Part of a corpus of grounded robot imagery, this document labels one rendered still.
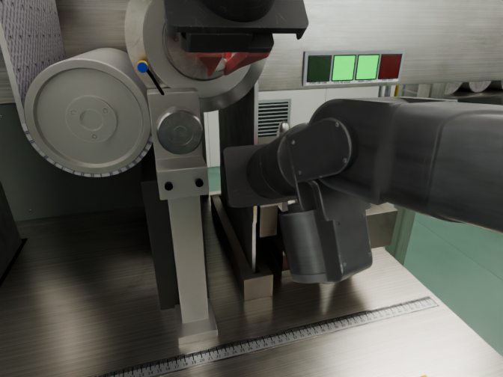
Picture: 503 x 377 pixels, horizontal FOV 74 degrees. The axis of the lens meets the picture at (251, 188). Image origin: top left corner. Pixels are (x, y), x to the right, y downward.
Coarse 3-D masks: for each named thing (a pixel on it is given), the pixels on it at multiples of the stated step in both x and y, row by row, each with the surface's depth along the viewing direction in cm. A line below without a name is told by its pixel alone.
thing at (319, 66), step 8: (328, 56) 72; (312, 64) 72; (320, 64) 72; (328, 64) 73; (312, 72) 73; (320, 72) 73; (328, 72) 74; (312, 80) 73; (320, 80) 74; (328, 80) 74
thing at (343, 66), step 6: (336, 60) 73; (342, 60) 73; (348, 60) 74; (354, 60) 74; (336, 66) 74; (342, 66) 74; (348, 66) 74; (336, 72) 74; (342, 72) 74; (348, 72) 75; (336, 78) 75; (342, 78) 75; (348, 78) 75
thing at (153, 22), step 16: (160, 0) 31; (144, 16) 32; (160, 16) 32; (144, 32) 32; (160, 32) 33; (144, 48) 33; (160, 48) 33; (160, 64) 34; (176, 80) 35; (192, 80) 35; (224, 80) 36; (240, 80) 37; (208, 96) 36
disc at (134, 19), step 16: (144, 0) 32; (128, 16) 32; (128, 32) 32; (128, 48) 33; (256, 64) 37; (144, 80) 34; (160, 80) 35; (256, 80) 38; (224, 96) 37; (240, 96) 38
